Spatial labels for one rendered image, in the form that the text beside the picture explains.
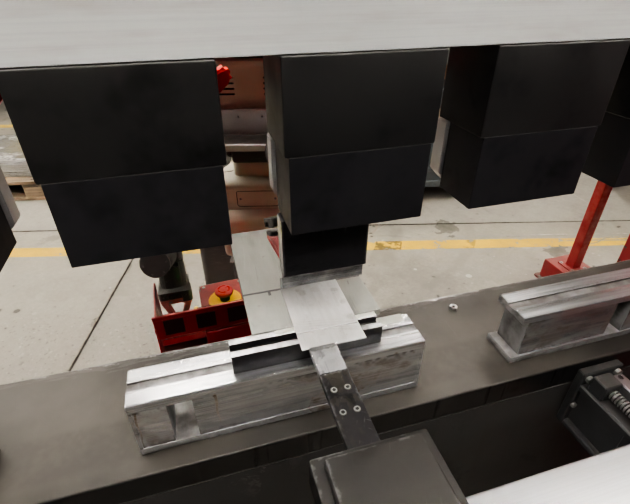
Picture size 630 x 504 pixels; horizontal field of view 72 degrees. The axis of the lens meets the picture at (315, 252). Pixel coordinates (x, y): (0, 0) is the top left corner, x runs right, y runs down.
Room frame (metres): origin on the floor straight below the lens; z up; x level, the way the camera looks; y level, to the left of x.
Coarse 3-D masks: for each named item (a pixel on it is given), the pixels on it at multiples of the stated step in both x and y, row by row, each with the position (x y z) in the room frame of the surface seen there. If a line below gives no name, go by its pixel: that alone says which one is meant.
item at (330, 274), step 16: (368, 224) 0.42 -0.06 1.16; (288, 240) 0.40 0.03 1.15; (304, 240) 0.40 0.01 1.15; (320, 240) 0.41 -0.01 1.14; (336, 240) 0.41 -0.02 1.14; (352, 240) 0.42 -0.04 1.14; (288, 256) 0.40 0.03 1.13; (304, 256) 0.40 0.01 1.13; (320, 256) 0.41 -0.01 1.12; (336, 256) 0.41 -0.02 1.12; (352, 256) 0.42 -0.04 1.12; (288, 272) 0.40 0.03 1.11; (304, 272) 0.40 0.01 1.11; (320, 272) 0.42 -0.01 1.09; (336, 272) 0.42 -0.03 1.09; (352, 272) 0.43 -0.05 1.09
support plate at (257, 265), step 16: (240, 240) 0.64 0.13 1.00; (256, 240) 0.64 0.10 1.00; (240, 256) 0.59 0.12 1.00; (256, 256) 0.59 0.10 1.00; (272, 256) 0.59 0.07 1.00; (240, 272) 0.55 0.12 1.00; (256, 272) 0.55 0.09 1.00; (272, 272) 0.55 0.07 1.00; (256, 288) 0.51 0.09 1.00; (272, 288) 0.51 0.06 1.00; (352, 288) 0.51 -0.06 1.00; (256, 304) 0.47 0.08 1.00; (272, 304) 0.47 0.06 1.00; (352, 304) 0.47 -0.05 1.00; (368, 304) 0.47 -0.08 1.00; (256, 320) 0.44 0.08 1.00; (272, 320) 0.44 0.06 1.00; (288, 320) 0.44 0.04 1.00
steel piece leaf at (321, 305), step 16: (288, 288) 0.50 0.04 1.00; (304, 288) 0.50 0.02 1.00; (320, 288) 0.50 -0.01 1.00; (336, 288) 0.50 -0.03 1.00; (288, 304) 0.47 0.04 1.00; (304, 304) 0.47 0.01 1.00; (320, 304) 0.47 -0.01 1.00; (336, 304) 0.47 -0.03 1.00; (304, 320) 0.43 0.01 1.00; (320, 320) 0.43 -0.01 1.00; (336, 320) 0.43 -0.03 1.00; (352, 320) 0.43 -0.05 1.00
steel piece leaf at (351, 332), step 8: (328, 328) 0.42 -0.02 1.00; (336, 328) 0.42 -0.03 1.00; (344, 328) 0.42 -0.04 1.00; (352, 328) 0.42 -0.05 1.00; (360, 328) 0.42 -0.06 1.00; (304, 336) 0.40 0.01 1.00; (312, 336) 0.40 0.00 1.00; (320, 336) 0.40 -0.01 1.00; (328, 336) 0.40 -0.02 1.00; (336, 336) 0.40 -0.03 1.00; (344, 336) 0.40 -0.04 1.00; (352, 336) 0.40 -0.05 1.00; (360, 336) 0.40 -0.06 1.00; (304, 344) 0.39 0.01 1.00; (312, 344) 0.39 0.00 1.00; (320, 344) 0.39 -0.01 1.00
